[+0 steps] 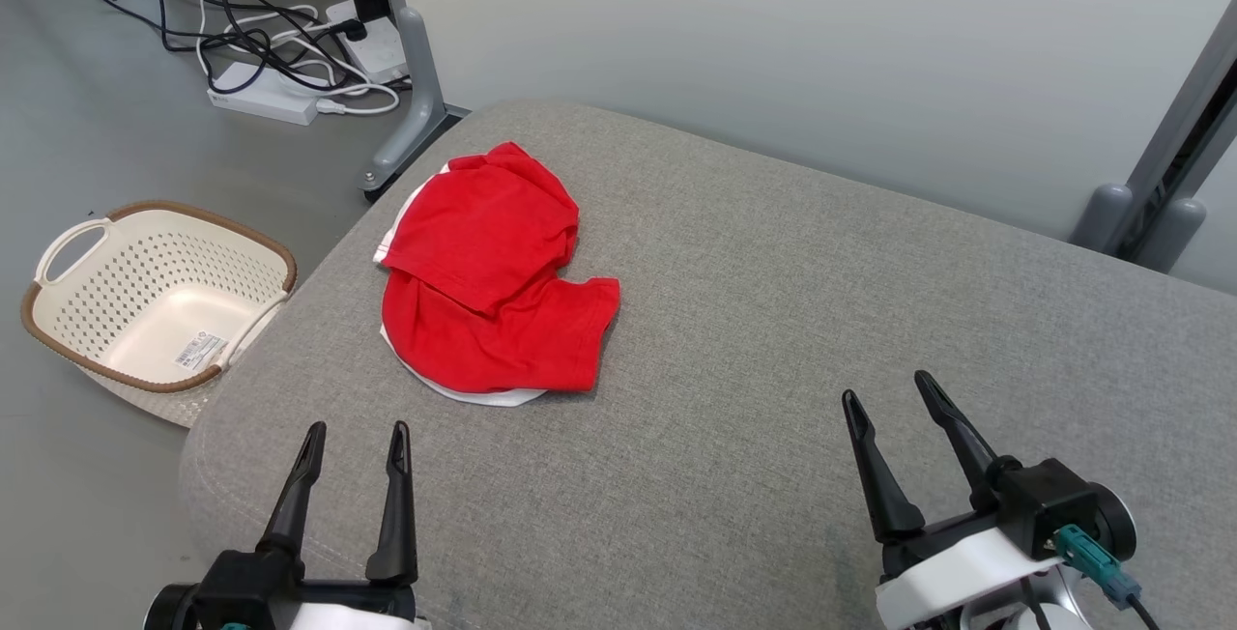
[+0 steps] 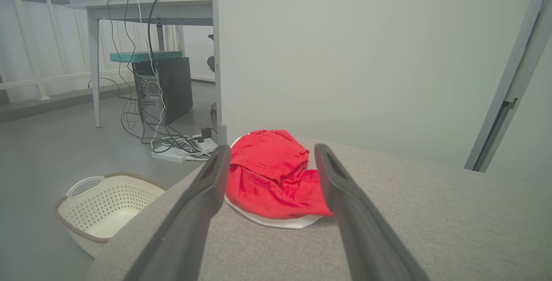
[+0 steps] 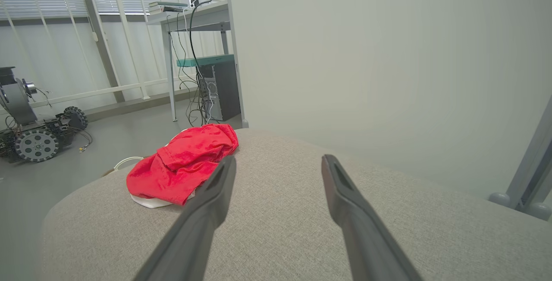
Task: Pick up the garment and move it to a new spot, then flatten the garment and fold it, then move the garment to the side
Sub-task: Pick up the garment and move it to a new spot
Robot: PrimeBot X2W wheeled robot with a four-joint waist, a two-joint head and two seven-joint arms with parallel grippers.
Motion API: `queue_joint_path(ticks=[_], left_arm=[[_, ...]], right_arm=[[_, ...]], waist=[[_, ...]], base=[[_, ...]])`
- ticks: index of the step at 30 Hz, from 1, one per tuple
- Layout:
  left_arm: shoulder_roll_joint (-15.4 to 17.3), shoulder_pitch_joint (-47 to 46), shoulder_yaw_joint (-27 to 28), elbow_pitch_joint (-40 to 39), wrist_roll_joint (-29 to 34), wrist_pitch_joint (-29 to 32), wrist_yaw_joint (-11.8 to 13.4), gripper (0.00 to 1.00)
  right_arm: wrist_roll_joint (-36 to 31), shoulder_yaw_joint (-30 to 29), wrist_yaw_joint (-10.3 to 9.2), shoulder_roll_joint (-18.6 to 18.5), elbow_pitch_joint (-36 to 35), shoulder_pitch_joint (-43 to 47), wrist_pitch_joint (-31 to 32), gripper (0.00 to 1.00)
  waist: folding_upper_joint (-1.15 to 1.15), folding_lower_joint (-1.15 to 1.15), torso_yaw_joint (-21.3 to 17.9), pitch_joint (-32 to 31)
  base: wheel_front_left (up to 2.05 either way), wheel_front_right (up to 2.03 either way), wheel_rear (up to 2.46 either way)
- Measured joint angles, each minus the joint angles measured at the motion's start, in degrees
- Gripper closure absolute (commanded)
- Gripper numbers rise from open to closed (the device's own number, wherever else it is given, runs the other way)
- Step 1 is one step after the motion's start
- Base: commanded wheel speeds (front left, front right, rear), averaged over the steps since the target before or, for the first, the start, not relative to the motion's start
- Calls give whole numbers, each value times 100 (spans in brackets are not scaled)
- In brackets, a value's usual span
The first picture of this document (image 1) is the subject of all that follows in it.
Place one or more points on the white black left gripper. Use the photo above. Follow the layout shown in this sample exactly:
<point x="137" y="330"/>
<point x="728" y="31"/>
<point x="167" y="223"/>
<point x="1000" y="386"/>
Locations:
<point x="358" y="606"/>

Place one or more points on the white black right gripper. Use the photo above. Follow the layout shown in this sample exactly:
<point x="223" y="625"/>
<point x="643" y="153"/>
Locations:
<point x="947" y="567"/>

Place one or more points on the red white shorts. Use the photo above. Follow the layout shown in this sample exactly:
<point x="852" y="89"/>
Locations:
<point x="483" y="263"/>

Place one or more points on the white barcode sticker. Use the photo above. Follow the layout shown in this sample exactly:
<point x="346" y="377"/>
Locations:
<point x="200" y="352"/>

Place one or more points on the cream brown-rimmed laundry basket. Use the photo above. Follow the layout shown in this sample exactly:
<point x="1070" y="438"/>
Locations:
<point x="155" y="311"/>

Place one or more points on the long white power strip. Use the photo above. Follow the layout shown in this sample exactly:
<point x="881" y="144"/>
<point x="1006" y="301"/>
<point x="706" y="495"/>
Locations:
<point x="261" y="99"/>

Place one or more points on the grey partition leg with foot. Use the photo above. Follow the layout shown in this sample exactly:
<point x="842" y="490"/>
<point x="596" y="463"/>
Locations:
<point x="411" y="70"/>

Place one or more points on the square white power strip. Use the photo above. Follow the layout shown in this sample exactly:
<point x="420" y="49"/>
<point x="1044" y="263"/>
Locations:
<point x="382" y="50"/>

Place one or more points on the black plug adapter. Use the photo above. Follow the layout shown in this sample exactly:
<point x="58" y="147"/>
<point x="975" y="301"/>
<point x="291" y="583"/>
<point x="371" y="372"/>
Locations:
<point x="369" y="2"/>

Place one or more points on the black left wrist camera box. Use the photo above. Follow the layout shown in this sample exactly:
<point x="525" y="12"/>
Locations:
<point x="242" y="591"/>

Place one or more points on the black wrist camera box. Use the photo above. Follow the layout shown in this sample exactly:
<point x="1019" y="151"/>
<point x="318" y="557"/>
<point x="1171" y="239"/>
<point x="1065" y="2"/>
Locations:
<point x="242" y="591"/>
<point x="1053" y="504"/>

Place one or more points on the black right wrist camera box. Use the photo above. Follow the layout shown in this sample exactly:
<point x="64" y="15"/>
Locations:
<point x="1053" y="504"/>

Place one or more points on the grey grooved partition post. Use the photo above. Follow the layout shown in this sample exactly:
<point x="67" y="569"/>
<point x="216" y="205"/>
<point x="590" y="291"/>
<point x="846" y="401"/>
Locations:
<point x="1174" y="147"/>

